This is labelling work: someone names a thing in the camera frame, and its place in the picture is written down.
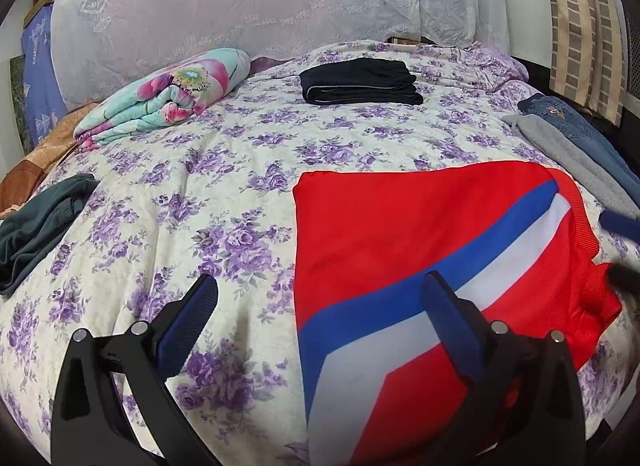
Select white lace cover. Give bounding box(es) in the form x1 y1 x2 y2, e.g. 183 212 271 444
50 0 511 109

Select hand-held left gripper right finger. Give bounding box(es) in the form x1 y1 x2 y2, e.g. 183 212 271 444
422 271 586 466

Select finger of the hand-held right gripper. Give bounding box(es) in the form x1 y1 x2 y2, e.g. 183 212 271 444
599 210 640 243
606 263 640 299

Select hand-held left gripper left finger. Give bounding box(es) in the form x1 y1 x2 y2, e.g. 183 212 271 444
50 273 221 466

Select orange brown blanket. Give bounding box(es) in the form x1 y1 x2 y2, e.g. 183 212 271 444
0 100 103 219

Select grey pants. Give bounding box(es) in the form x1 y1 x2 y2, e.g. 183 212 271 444
501 114 640 219

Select blue jeans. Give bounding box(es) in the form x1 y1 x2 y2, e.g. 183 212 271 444
517 93 640 197

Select folded floral turquoise quilt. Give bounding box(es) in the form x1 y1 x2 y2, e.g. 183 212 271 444
73 48 252 151

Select striped beige curtain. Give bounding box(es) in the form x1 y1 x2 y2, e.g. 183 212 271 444
542 0 631 124

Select red striped sweater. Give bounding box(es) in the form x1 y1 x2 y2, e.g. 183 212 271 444
291 162 623 466

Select blue printed cloth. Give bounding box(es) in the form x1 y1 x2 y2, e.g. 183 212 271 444
21 3 68 147

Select dark green garment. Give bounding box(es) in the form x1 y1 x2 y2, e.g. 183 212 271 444
0 173 100 297

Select black pants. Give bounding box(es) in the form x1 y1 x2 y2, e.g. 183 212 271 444
299 58 425 107

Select purple floral bed sheet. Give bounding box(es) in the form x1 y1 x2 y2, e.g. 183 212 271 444
0 40 640 466

